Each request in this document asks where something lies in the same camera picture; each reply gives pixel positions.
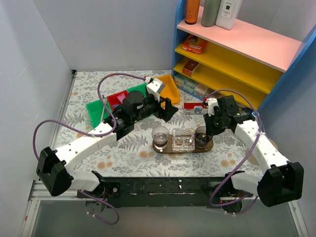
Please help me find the teal sponge pack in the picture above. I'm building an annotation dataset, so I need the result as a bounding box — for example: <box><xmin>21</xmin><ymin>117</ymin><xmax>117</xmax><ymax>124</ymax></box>
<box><xmin>174</xmin><ymin>74</ymin><xmax>187</xmax><ymax>87</ymax></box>
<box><xmin>183</xmin><ymin>79</ymin><xmax>198</xmax><ymax>93</ymax></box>

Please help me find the clear glass cup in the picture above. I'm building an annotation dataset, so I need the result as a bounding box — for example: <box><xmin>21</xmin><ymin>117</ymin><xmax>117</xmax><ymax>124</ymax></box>
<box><xmin>152</xmin><ymin>126</ymin><xmax>170</xmax><ymax>150</ymax></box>

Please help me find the green translucent cup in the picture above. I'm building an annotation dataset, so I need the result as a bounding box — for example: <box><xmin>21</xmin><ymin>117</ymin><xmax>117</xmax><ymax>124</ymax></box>
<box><xmin>195</xmin><ymin>126</ymin><xmax>212</xmax><ymax>150</ymax></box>

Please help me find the brown tape roll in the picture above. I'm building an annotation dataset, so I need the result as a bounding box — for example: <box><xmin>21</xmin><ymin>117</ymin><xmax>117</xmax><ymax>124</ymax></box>
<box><xmin>249</xmin><ymin>139</ymin><xmax>278</xmax><ymax>165</ymax></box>

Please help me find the pink toothpaste tube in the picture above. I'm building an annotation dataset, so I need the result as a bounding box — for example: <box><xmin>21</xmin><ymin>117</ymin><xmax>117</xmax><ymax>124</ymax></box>
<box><xmin>117</xmin><ymin>93</ymin><xmax>126</xmax><ymax>104</ymax></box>

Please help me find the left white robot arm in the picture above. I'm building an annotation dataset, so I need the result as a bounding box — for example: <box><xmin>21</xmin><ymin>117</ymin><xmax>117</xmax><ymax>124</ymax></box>
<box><xmin>36</xmin><ymin>91</ymin><xmax>178</xmax><ymax>198</ymax></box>

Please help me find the grey bottle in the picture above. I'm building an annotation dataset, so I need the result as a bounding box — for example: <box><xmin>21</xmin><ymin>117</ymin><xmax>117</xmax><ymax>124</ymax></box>
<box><xmin>201</xmin><ymin>0</ymin><xmax>221</xmax><ymax>27</ymax></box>

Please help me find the red silver toothpaste box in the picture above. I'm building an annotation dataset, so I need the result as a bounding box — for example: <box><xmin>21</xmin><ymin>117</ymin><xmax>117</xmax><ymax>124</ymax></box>
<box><xmin>183</xmin><ymin>103</ymin><xmax>208</xmax><ymax>115</ymax></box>

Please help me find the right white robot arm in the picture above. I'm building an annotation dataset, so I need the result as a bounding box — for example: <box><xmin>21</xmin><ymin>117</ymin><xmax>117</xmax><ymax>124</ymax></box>
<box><xmin>203</xmin><ymin>96</ymin><xmax>304</xmax><ymax>207</ymax></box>

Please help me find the blue yellow pink shelf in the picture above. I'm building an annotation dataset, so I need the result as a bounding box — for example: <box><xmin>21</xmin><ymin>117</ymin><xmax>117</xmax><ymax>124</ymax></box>
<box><xmin>172</xmin><ymin>0</ymin><xmax>316</xmax><ymax>110</ymax></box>

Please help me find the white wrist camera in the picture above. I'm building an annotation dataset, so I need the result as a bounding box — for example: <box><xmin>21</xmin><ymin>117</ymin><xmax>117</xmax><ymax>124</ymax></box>
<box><xmin>144</xmin><ymin>77</ymin><xmax>165</xmax><ymax>102</ymax></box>
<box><xmin>203</xmin><ymin>97</ymin><xmax>218</xmax><ymax>116</ymax></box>

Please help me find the red plastic bin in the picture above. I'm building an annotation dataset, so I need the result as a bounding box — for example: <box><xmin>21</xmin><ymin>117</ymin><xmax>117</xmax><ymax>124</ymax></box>
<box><xmin>107</xmin><ymin>90</ymin><xmax>128</xmax><ymax>111</ymax></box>

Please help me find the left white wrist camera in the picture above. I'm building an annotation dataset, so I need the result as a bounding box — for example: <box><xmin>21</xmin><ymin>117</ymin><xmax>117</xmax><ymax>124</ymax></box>
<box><xmin>144</xmin><ymin>77</ymin><xmax>165</xmax><ymax>102</ymax></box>

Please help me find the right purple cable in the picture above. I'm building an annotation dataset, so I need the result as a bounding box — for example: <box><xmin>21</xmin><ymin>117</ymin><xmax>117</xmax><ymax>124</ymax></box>
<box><xmin>209</xmin><ymin>89</ymin><xmax>263</xmax><ymax>214</ymax></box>

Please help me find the floral patterned table mat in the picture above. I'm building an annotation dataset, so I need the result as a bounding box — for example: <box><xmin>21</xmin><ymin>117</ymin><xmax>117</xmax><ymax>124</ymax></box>
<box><xmin>54</xmin><ymin>70</ymin><xmax>262</xmax><ymax>177</ymax></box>

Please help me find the grey toothbrush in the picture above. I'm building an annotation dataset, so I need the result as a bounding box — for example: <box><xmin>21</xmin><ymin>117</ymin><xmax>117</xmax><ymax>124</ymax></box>
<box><xmin>100</xmin><ymin>95</ymin><xmax>107</xmax><ymax>122</ymax></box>

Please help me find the orange bottle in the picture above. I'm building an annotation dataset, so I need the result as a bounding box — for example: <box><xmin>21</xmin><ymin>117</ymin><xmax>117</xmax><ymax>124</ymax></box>
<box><xmin>185</xmin><ymin>0</ymin><xmax>200</xmax><ymax>25</ymax></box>

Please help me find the green bin with toothbrushes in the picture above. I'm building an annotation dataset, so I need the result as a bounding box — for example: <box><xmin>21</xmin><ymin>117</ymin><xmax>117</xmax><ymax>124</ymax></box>
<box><xmin>86</xmin><ymin>100</ymin><xmax>109</xmax><ymax>128</ymax></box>

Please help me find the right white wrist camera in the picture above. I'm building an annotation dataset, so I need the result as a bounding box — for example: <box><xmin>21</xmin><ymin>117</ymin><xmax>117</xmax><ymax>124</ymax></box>
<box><xmin>203</xmin><ymin>97</ymin><xmax>218</xmax><ymax>116</ymax></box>

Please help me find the red white box middle shelf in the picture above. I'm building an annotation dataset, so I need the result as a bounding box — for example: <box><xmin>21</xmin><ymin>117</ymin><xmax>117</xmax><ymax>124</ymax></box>
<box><xmin>182</xmin><ymin>59</ymin><xmax>200</xmax><ymax>77</ymax></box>

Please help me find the clear textured acrylic holder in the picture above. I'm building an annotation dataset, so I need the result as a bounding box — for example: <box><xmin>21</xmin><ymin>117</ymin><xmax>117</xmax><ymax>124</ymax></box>
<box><xmin>172</xmin><ymin>128</ymin><xmax>196</xmax><ymax>153</ymax></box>

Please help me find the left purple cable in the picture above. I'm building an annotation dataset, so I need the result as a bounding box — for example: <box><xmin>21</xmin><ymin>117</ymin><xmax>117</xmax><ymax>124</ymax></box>
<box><xmin>33</xmin><ymin>73</ymin><xmax>149</xmax><ymax>225</ymax></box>

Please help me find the orange box upper shelf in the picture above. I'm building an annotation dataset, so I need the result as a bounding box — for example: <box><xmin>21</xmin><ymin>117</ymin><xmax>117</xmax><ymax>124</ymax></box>
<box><xmin>182</xmin><ymin>34</ymin><xmax>208</xmax><ymax>54</ymax></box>

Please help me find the brown oval wooden tray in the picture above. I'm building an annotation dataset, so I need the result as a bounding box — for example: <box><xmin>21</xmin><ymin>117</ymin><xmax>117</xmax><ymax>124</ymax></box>
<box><xmin>152</xmin><ymin>134</ymin><xmax>214</xmax><ymax>154</ymax></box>

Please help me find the green bin with cups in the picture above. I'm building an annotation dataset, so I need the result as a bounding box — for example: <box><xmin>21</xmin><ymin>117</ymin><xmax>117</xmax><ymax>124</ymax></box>
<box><xmin>127</xmin><ymin>83</ymin><xmax>147</xmax><ymax>96</ymax></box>

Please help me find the white bottle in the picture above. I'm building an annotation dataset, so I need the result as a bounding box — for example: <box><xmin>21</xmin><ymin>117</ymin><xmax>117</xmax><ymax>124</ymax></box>
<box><xmin>215</xmin><ymin>0</ymin><xmax>242</xmax><ymax>30</ymax></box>

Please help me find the purple cable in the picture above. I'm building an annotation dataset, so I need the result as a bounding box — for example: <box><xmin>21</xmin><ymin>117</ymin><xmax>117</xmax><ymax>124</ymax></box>
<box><xmin>33</xmin><ymin>73</ymin><xmax>149</xmax><ymax>225</ymax></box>
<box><xmin>209</xmin><ymin>89</ymin><xmax>263</xmax><ymax>214</ymax></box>

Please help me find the black aluminium base frame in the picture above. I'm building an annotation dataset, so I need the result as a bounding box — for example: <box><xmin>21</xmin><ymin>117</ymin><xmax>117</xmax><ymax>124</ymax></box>
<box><xmin>28</xmin><ymin>170</ymin><xmax>297</xmax><ymax>215</ymax></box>

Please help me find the clear plastic water bottle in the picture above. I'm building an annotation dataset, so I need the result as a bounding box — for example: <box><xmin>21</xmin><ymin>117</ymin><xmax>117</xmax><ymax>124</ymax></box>
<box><xmin>252</xmin><ymin>111</ymin><xmax>260</xmax><ymax>118</ymax></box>

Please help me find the yellow plastic bin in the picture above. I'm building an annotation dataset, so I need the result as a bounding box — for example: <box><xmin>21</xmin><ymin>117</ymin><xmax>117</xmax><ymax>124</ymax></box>
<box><xmin>158</xmin><ymin>74</ymin><xmax>181</xmax><ymax>105</ymax></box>

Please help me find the white sponge pack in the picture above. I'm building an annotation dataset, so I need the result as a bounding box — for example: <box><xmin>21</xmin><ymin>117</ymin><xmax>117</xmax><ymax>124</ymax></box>
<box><xmin>194</xmin><ymin>83</ymin><xmax>209</xmax><ymax>98</ymax></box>
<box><xmin>204</xmin><ymin>88</ymin><xmax>221</xmax><ymax>99</ymax></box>

